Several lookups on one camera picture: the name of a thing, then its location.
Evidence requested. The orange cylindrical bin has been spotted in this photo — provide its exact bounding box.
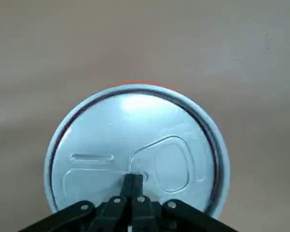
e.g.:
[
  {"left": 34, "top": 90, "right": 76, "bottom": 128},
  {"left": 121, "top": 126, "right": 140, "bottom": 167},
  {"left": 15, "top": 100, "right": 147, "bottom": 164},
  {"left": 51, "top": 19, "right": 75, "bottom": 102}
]
[{"left": 44, "top": 80, "right": 230, "bottom": 218}]

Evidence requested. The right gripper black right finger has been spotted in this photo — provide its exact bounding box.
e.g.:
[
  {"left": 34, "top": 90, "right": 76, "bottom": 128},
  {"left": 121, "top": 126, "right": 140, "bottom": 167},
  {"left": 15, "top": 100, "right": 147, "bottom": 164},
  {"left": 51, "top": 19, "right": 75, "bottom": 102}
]
[{"left": 131, "top": 174, "right": 235, "bottom": 232}]

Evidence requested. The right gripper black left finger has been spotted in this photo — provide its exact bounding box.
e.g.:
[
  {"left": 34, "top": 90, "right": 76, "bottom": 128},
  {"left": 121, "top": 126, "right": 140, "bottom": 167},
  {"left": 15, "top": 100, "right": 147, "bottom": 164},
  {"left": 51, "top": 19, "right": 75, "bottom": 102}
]
[{"left": 18, "top": 173, "right": 135, "bottom": 232}]

